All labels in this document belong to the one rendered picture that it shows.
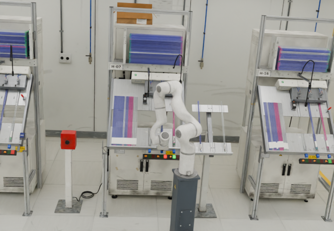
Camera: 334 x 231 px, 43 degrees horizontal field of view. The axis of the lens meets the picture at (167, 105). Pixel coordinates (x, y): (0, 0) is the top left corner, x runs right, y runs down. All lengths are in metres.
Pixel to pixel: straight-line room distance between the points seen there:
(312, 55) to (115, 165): 2.21
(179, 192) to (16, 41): 2.04
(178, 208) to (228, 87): 2.68
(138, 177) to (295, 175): 1.61
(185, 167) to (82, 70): 2.72
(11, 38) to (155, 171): 1.87
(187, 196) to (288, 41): 1.93
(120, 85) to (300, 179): 2.08
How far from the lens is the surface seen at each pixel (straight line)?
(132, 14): 4.32
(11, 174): 4.45
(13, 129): 4.01
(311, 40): 4.54
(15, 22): 4.34
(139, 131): 3.88
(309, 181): 4.67
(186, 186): 3.41
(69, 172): 4.13
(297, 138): 4.18
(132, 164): 4.23
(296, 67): 4.33
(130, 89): 4.08
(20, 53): 4.18
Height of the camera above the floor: 2.22
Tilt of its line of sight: 17 degrees down
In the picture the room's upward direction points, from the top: 4 degrees clockwise
